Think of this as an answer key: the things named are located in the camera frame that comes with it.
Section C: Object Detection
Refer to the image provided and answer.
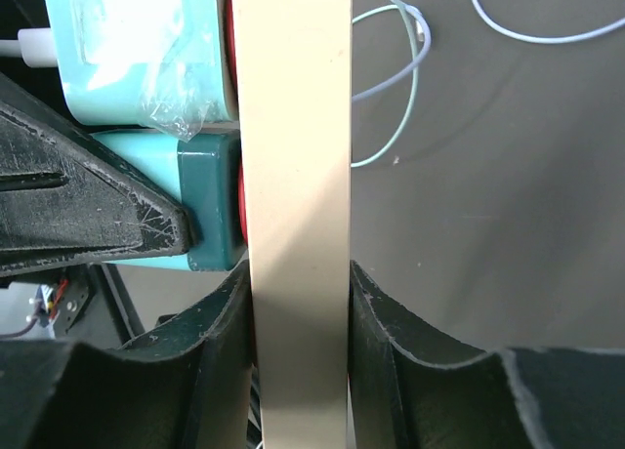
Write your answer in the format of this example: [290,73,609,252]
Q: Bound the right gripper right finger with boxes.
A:
[349,264,624,448]

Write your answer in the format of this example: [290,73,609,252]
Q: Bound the light blue usb cable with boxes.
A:
[351,0,625,103]

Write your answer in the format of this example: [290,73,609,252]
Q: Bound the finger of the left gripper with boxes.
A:
[1,77,194,276]

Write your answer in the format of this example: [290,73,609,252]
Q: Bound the mint usb cable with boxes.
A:
[350,0,422,169]

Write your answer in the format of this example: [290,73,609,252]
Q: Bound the light teal charger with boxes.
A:
[45,0,238,138]

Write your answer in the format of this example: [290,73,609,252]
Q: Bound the beige wooden power strip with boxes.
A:
[232,0,352,448]

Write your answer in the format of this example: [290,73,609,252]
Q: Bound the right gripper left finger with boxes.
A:
[1,264,252,448]

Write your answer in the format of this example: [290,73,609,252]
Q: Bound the teal dual usb charger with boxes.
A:
[94,129,245,271]

